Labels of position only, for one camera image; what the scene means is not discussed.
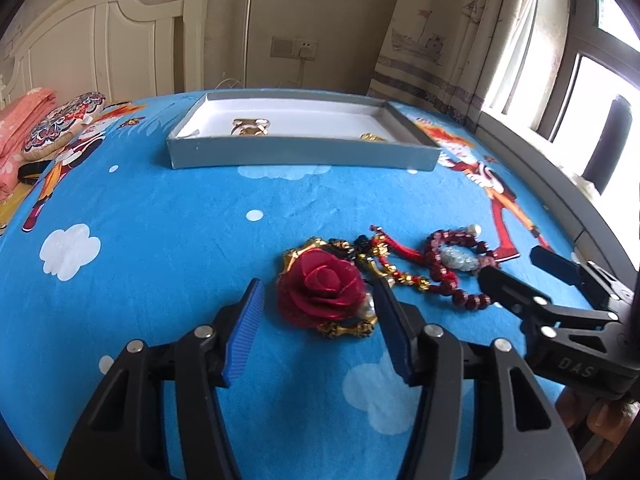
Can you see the grey cardboard tray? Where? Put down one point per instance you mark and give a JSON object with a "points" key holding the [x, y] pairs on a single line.
{"points": [[300, 156]]}

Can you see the wall power socket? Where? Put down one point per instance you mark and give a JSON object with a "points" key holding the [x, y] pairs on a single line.
{"points": [[306, 50]]}

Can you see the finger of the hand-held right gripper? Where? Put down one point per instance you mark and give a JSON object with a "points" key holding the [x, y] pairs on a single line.
{"points": [[555, 262], [505, 292]]}

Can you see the pink folded blanket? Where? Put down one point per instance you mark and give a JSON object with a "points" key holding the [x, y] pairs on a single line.
{"points": [[20, 125]]}

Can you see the printed curtain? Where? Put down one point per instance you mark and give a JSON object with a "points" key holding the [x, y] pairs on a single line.
{"points": [[425, 35]]}

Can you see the small gold ornament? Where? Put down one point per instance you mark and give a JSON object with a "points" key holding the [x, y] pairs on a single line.
{"points": [[370, 136]]}

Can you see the yellow floral sheet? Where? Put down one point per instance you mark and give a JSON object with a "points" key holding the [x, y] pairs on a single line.
{"points": [[10, 205]]}

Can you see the red rose brooch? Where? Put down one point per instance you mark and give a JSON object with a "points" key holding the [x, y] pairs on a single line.
{"points": [[320, 285]]}

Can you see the window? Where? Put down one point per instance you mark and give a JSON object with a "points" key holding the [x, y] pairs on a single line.
{"points": [[575, 35]]}

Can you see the patterned cushion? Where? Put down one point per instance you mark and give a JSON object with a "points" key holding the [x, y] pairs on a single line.
{"points": [[60, 125]]}

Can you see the blue printed bedsheet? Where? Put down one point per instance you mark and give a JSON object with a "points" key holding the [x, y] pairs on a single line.
{"points": [[150, 260]]}

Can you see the person's right hand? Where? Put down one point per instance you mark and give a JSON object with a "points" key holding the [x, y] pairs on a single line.
{"points": [[605, 422]]}

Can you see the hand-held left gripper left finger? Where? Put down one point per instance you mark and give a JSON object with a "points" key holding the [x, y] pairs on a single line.
{"points": [[245, 330]]}

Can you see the black chair back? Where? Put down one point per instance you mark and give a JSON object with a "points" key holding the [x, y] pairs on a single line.
{"points": [[610, 145]]}

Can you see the white pearl earring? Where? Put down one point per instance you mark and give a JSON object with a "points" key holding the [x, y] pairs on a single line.
{"points": [[473, 230]]}

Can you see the gold bangle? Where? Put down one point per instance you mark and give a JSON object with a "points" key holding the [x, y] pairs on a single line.
{"points": [[247, 121]]}

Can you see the cream wooden headboard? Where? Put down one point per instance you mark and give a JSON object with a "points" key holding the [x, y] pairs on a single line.
{"points": [[100, 45]]}

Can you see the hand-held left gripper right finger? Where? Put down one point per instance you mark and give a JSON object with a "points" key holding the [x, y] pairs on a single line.
{"points": [[395, 330]]}

